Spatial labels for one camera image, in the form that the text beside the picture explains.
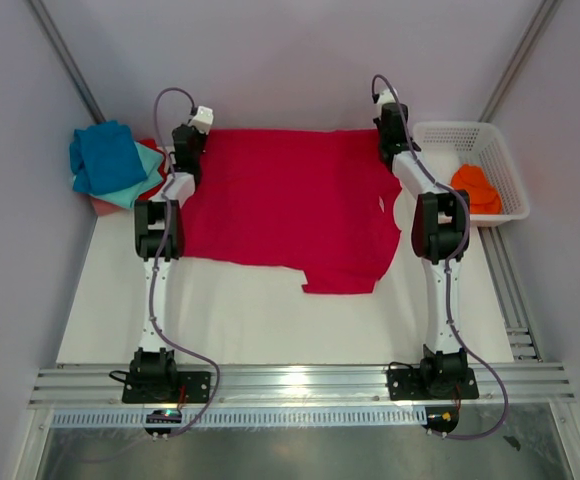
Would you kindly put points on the black controller board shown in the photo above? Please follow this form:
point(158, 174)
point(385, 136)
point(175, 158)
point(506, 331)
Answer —
point(161, 422)
point(441, 420)

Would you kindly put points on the blue folded t shirt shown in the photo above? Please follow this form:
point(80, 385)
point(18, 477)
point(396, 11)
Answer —
point(104, 159)

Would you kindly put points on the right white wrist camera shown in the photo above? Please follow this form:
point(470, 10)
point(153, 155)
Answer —
point(382, 98)

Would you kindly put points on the right corner aluminium post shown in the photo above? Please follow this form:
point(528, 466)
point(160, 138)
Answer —
point(532, 34)

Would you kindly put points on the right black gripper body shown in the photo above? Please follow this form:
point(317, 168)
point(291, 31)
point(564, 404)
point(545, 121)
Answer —
point(381, 140)

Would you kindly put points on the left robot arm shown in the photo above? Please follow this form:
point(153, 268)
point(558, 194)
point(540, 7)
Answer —
point(159, 243)

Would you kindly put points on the left black controller board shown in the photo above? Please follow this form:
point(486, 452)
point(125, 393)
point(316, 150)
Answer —
point(161, 422)

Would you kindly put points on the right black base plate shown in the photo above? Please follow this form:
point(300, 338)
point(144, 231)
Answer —
point(407, 382)

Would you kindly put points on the right black controller board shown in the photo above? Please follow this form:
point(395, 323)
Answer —
point(441, 420)

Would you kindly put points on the red folded t shirt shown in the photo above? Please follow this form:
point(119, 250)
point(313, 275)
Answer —
point(161, 171)

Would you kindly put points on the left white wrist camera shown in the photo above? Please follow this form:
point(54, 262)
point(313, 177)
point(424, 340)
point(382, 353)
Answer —
point(202, 119)

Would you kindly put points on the aluminium front rail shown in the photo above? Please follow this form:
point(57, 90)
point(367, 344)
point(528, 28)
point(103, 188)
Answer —
point(293, 386)

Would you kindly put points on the magenta t shirt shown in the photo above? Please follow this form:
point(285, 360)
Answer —
point(320, 203)

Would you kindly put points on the white plastic basket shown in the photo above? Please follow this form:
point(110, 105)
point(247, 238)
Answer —
point(448, 145)

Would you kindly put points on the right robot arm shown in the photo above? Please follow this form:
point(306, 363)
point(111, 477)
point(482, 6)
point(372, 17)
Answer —
point(439, 238)

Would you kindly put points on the right side aluminium rail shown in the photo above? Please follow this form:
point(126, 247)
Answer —
point(509, 296)

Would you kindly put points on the left corner aluminium post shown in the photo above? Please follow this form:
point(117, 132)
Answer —
point(57, 43)

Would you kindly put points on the aluminium rail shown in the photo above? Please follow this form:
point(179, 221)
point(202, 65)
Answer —
point(293, 386)
point(509, 296)

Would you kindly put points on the pink folded t shirt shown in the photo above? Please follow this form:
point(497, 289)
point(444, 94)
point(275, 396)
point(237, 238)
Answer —
point(105, 208)

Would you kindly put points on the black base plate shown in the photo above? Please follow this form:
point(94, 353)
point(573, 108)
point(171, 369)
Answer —
point(184, 387)
point(407, 382)

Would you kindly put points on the orange t shirt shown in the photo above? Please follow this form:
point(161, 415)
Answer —
point(484, 198)

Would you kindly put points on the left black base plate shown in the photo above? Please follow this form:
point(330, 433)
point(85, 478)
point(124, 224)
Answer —
point(184, 387)

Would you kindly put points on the corner aluminium post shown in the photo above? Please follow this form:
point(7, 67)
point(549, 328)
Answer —
point(532, 34)
point(57, 43)

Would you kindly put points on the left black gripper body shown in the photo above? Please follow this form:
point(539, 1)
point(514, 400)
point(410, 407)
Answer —
point(199, 139)

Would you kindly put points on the slotted grey cable duct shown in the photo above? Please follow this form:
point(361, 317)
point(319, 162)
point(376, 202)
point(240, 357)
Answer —
point(242, 417)

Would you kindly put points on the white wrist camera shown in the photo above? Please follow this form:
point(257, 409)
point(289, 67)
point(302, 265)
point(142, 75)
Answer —
point(382, 98)
point(202, 119)

